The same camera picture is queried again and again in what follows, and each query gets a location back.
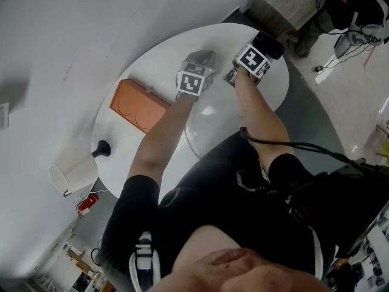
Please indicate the white lamp with black base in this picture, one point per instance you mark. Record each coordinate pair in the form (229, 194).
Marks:
(76, 169)

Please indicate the orange box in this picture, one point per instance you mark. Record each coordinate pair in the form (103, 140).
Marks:
(138, 108)

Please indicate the white round table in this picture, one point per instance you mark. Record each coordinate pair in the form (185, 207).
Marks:
(170, 50)

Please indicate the white power strip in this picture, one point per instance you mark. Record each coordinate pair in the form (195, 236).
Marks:
(325, 70)

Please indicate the person's right forearm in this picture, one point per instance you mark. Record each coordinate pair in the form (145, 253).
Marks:
(258, 114)

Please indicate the grey wooden cabinet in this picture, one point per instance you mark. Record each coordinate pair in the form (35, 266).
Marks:
(282, 5)

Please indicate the person's left forearm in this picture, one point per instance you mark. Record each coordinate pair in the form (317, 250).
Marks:
(161, 135)

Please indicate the red fire extinguisher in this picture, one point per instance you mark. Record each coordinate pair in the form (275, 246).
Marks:
(88, 204)

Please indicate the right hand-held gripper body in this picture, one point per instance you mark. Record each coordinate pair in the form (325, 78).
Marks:
(252, 60)

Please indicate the person's face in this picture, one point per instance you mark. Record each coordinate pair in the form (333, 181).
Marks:
(243, 269)

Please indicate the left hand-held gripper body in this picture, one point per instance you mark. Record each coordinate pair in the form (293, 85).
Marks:
(191, 83)

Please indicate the person's black shirt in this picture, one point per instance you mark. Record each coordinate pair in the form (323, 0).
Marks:
(218, 199)

